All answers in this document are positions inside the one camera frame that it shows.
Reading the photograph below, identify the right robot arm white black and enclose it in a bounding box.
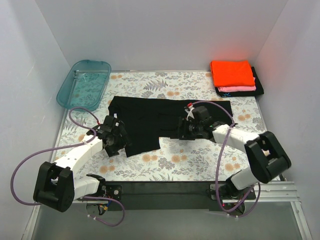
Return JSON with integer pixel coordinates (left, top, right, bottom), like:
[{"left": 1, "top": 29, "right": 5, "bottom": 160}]
[{"left": 177, "top": 103, "right": 292, "bottom": 199}]

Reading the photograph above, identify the purple cable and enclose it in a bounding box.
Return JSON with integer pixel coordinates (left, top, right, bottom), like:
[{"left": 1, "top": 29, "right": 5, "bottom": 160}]
[
  {"left": 10, "top": 106, "right": 126, "bottom": 227},
  {"left": 189, "top": 100, "right": 261, "bottom": 219}
]

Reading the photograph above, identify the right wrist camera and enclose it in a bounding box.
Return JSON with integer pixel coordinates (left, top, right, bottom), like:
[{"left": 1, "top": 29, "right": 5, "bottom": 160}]
[{"left": 185, "top": 103, "right": 195, "bottom": 122}]

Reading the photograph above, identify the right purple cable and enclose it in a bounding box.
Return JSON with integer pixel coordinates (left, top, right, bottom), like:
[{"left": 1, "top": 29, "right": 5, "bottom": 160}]
[{"left": 189, "top": 100, "right": 261, "bottom": 219}]

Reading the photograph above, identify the teal transparent plastic bin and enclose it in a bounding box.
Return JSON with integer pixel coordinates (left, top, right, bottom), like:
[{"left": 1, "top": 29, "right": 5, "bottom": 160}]
[{"left": 56, "top": 59, "right": 112, "bottom": 112}]

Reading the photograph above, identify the black folded t-shirt with logo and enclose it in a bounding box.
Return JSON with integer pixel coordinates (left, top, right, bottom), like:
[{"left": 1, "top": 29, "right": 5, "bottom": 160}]
[{"left": 215, "top": 66, "right": 264, "bottom": 98}]

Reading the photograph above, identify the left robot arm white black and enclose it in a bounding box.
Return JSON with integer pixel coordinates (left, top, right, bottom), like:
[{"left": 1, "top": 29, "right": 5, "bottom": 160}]
[{"left": 33, "top": 115, "right": 131, "bottom": 212}]

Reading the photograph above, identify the pink folded t-shirt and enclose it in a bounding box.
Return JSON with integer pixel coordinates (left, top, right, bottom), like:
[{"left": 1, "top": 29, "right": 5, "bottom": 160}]
[{"left": 217, "top": 86, "right": 256, "bottom": 93}]

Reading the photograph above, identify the aluminium frame rail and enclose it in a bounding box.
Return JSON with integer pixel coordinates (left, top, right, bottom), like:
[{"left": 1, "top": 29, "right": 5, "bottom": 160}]
[{"left": 33, "top": 175, "right": 298, "bottom": 212}]

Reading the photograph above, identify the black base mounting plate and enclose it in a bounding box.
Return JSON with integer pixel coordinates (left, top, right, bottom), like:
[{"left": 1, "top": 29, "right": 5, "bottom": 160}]
[{"left": 82, "top": 180, "right": 257, "bottom": 212}]

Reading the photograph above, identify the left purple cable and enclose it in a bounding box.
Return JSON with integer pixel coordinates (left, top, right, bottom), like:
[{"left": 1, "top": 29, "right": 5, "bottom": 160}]
[{"left": 10, "top": 106, "right": 126, "bottom": 227}]

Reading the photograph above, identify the orange folded t-shirt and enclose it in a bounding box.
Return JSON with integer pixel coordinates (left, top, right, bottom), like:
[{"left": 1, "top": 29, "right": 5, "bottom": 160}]
[{"left": 210, "top": 60, "right": 255, "bottom": 87}]

